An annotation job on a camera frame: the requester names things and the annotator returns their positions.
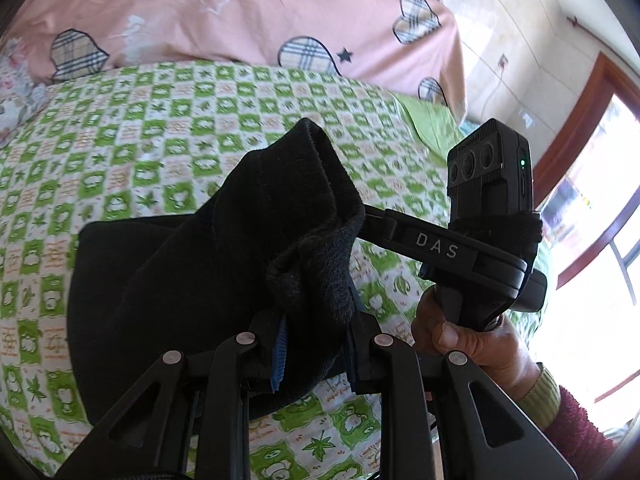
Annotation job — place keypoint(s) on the wooden window frame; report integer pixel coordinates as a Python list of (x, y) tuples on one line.
[(575, 160)]

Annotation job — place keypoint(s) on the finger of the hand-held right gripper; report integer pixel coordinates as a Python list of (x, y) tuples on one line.
[(375, 224)]

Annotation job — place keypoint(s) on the green checked bed sheet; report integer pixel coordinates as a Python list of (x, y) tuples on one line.
[(125, 160)]

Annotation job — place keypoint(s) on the person's right hand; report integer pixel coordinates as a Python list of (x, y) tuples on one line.
[(470, 345)]

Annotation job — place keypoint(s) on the black pants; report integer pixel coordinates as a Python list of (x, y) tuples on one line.
[(215, 280)]

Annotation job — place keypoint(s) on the wall socket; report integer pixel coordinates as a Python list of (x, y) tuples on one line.
[(503, 62)]

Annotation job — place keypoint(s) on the floral ruffled cloth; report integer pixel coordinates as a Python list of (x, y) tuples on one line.
[(15, 90)]

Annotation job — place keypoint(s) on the pink quilt with plaid hearts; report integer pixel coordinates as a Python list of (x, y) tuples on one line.
[(240, 10)]

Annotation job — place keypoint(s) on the person's right forearm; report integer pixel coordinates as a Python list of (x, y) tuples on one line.
[(565, 420)]

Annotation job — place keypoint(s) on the plain green cloth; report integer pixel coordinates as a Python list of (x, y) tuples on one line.
[(432, 120)]

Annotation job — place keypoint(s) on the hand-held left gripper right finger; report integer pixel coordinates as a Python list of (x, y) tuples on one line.
[(356, 355)]

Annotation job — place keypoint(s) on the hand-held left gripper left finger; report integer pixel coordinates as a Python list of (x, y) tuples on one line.
[(280, 355)]

